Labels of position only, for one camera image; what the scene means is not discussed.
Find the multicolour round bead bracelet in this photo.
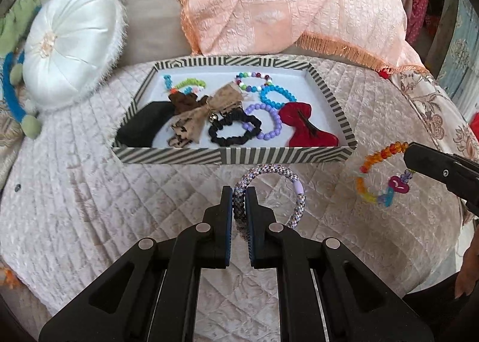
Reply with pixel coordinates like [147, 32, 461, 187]
[234, 70, 274, 93]

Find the leopard tan bow clip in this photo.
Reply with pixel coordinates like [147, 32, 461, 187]
[168, 82, 244, 148]

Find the round white satin cushion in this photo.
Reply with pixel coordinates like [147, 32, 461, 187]
[23, 0, 127, 111]

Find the quilted pale pink bedspread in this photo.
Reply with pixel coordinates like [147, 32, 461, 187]
[1, 58, 464, 336]

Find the green blue plush toy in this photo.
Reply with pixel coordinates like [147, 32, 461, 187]
[1, 0, 41, 139]

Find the red pompom tassel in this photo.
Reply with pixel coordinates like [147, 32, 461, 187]
[378, 68, 390, 79]

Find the striped black white tray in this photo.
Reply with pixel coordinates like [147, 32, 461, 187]
[112, 56, 357, 165]

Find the neon star bead bracelet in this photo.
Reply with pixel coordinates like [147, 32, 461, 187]
[162, 74, 208, 96]

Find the blue bead bracelet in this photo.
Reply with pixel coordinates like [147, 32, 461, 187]
[258, 83, 297, 110]

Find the purple bead bracelet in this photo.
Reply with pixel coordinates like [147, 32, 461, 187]
[241, 102, 284, 142]

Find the peach quilted fringed blanket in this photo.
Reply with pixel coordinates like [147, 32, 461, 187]
[179, 0, 424, 73]

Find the black scrunchie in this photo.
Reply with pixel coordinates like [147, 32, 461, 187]
[208, 108, 262, 148]

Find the person's right hand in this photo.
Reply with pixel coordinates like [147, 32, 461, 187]
[455, 229, 479, 299]

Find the floral tapestry pillow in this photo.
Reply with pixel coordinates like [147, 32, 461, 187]
[0, 101, 24, 189]

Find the orange yellow crystal bracelet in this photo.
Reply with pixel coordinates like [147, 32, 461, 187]
[355, 141, 416, 209]

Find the black velvet case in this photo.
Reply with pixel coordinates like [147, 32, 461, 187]
[116, 101, 175, 148]

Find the floral cream bed cover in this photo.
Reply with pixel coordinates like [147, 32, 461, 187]
[389, 71, 478, 162]

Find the brown scrunchie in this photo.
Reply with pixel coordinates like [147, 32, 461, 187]
[168, 92, 209, 115]

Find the grey woven bangle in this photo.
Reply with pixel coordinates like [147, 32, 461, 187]
[232, 164, 306, 240]

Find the red bow hair clip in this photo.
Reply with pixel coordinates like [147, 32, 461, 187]
[278, 102, 339, 148]

